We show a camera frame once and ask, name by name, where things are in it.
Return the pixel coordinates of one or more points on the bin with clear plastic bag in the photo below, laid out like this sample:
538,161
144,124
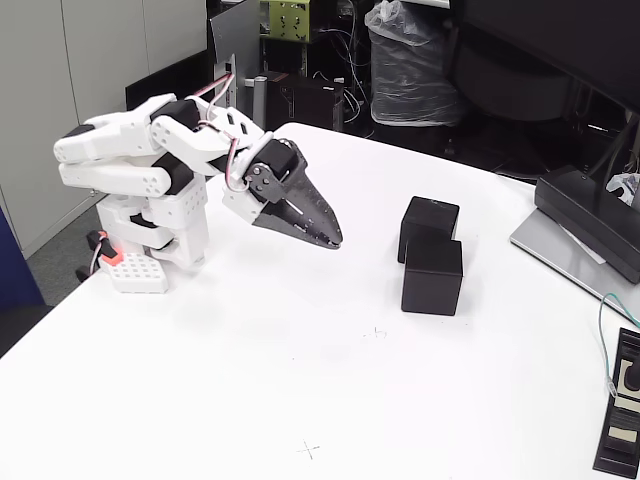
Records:
415,75

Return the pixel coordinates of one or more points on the grey cabinet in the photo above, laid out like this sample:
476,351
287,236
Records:
30,75

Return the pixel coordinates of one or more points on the black cube block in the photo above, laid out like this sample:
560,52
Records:
432,217
432,285

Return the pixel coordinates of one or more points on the black flat device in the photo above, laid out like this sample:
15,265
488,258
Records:
612,450

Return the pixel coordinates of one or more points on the black office chair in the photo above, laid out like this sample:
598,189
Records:
500,85

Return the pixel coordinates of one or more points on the silver monitor stand base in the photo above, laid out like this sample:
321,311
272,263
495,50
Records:
550,250

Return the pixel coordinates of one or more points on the grey metal post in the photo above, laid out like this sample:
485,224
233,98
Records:
258,105

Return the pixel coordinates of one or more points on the orange clamp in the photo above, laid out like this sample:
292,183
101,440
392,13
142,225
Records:
111,256

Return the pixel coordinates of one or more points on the blue partition panel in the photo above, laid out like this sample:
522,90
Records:
15,270

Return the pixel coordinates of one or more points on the small clear plastic bag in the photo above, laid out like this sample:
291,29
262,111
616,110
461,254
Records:
625,185

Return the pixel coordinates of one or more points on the black box on stand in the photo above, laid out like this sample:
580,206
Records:
585,220

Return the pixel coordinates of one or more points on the green metal box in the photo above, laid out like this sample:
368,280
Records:
285,20

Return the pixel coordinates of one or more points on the grey desktop computer tower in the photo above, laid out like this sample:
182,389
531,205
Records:
235,30

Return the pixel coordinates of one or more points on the black flat panel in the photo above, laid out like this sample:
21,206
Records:
165,80

